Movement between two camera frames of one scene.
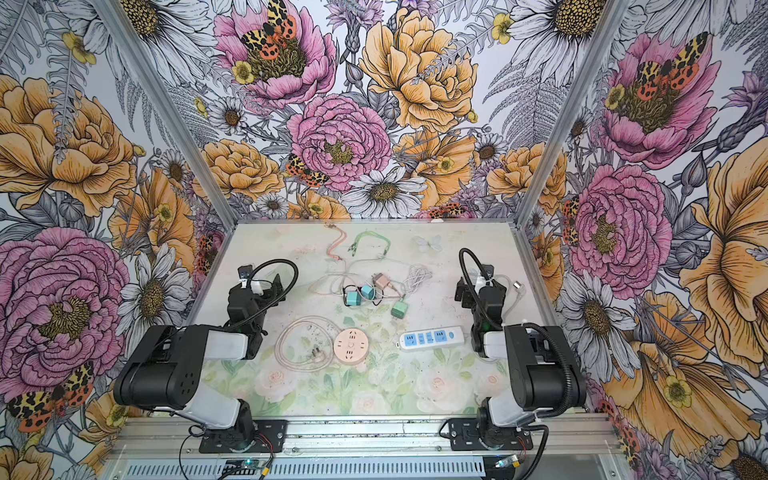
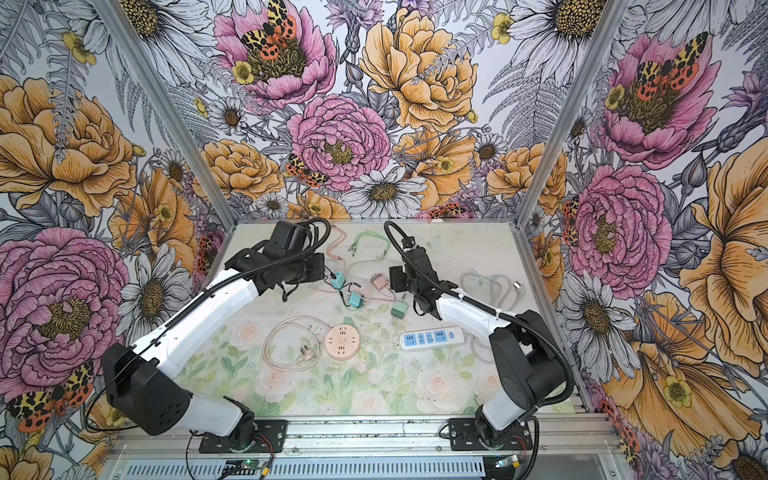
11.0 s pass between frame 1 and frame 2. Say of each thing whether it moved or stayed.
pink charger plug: stayed
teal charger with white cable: moved
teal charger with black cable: moved
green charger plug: stayed
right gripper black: moved
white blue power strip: stayed
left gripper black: moved
